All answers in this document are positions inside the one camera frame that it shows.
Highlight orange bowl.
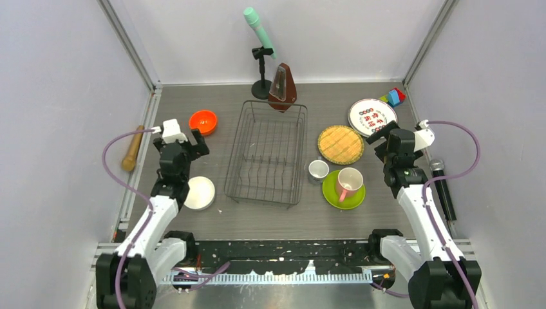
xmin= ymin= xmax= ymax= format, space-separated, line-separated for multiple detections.
xmin=188 ymin=109 xmax=218 ymax=136

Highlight white bowl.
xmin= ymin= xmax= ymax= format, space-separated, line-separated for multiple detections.
xmin=184 ymin=176 xmax=216 ymax=211

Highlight woven bamboo plate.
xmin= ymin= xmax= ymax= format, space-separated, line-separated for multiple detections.
xmin=317 ymin=125 xmax=364 ymax=165

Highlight pink mug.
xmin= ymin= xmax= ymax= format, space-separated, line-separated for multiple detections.
xmin=335 ymin=167 xmax=364 ymax=203

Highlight black wire dish rack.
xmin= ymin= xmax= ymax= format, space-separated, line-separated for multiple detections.
xmin=224 ymin=100 xmax=308 ymax=208

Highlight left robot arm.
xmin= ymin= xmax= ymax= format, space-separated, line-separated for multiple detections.
xmin=95 ymin=126 xmax=210 ymax=308

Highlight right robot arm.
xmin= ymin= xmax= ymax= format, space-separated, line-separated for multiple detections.
xmin=366 ymin=120 xmax=482 ymax=308

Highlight white printed round plate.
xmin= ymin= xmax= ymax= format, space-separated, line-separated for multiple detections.
xmin=348 ymin=98 xmax=398 ymax=138

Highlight colourful toy blocks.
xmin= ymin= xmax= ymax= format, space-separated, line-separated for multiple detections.
xmin=379 ymin=88 xmax=406 ymax=108

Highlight wooden rolling pin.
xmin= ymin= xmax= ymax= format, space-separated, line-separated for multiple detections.
xmin=121 ymin=133 xmax=143 ymax=172

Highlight black handheld microphone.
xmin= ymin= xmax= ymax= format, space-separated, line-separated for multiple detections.
xmin=429 ymin=159 xmax=457 ymax=222

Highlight small grey patterned mug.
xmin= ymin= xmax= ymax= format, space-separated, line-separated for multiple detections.
xmin=308 ymin=157 xmax=330 ymax=184

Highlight lime green plate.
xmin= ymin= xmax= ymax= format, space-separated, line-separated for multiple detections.
xmin=322 ymin=170 xmax=366 ymax=210

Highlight black microphone stand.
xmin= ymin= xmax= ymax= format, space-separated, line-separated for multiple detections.
xmin=251 ymin=46 xmax=273 ymax=100

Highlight brown metronome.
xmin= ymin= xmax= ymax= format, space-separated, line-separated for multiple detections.
xmin=267 ymin=62 xmax=297 ymax=113

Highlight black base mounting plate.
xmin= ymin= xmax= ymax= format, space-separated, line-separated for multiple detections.
xmin=163 ymin=239 xmax=396 ymax=290

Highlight mint green microphone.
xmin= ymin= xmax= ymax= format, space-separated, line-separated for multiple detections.
xmin=243 ymin=7 xmax=276 ymax=59

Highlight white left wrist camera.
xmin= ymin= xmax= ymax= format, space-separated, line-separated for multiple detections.
xmin=162 ymin=119 xmax=188 ymax=144

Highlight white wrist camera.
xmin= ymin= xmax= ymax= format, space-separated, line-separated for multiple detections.
xmin=414 ymin=120 xmax=435 ymax=152
xmin=162 ymin=119 xmax=188 ymax=144

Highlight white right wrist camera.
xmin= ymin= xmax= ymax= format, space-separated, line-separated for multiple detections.
xmin=414 ymin=120 xmax=435 ymax=152

